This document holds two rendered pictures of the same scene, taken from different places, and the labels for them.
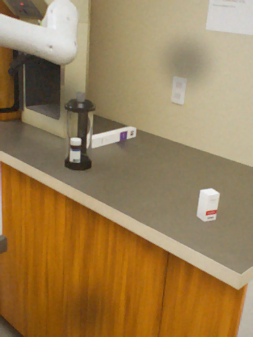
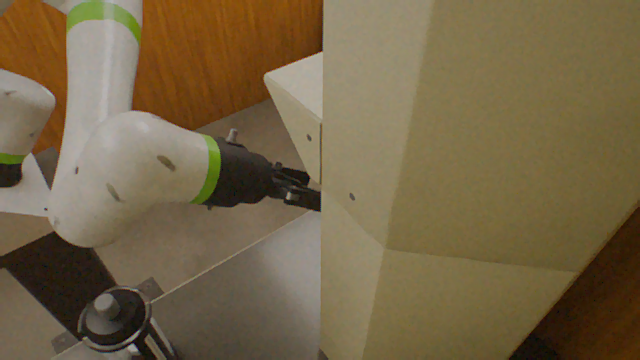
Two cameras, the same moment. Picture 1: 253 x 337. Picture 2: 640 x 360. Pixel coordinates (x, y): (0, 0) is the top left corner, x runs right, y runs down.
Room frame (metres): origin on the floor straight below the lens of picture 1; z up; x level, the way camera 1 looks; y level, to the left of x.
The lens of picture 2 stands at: (1.86, -0.07, 1.78)
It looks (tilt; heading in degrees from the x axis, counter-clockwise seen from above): 47 degrees down; 100
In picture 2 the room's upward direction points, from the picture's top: straight up
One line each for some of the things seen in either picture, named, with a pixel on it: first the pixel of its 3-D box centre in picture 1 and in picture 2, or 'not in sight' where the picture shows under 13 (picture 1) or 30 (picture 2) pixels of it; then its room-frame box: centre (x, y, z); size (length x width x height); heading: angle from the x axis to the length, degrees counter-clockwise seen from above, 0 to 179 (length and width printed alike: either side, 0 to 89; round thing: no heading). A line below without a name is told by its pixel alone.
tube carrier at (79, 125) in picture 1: (79, 134); (135, 343); (1.49, 0.17, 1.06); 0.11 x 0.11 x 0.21
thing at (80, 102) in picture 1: (80, 101); (111, 311); (1.49, 0.17, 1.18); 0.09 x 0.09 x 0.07
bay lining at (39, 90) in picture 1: (64, 71); not in sight; (2.00, 0.31, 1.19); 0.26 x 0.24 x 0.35; 47
